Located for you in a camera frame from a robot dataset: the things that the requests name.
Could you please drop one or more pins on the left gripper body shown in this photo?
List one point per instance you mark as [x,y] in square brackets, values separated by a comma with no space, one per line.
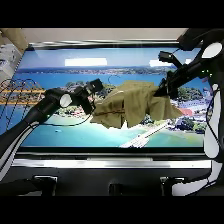
[87,100]

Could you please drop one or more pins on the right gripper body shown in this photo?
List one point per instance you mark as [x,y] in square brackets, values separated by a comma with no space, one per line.
[173,83]

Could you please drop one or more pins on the olive garment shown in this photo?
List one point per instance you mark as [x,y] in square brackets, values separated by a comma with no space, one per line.
[136,103]

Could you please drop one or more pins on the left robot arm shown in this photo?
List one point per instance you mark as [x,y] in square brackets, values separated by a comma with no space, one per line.
[40,108]

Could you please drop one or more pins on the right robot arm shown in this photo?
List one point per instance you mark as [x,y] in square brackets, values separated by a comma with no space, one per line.
[213,133]

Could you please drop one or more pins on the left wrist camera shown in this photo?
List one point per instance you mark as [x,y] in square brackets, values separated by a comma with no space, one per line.
[94,86]

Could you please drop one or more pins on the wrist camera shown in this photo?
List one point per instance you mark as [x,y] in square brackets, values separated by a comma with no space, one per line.
[94,86]
[169,58]

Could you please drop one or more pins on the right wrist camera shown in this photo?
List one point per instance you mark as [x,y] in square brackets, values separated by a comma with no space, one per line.
[169,58]

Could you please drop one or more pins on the silver frame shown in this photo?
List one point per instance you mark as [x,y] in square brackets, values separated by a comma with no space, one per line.
[110,164]

